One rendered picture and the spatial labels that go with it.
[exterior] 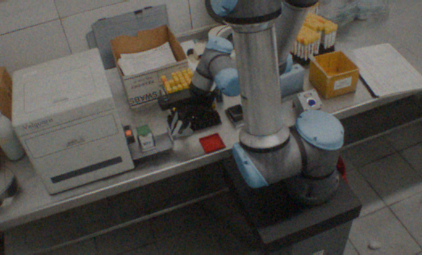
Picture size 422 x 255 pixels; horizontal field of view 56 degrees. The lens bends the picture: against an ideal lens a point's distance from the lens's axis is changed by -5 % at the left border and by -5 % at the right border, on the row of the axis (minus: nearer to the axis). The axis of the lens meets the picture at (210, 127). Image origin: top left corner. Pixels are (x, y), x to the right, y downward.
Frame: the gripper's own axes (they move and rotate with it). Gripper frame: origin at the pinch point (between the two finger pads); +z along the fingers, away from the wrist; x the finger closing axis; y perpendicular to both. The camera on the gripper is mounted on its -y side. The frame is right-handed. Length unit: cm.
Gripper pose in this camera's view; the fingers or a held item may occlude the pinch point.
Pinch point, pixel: (172, 135)
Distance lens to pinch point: 134.1
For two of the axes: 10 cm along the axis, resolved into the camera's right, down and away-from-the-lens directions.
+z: -4.0, 7.8, 4.9
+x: -3.5, -6.2, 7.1
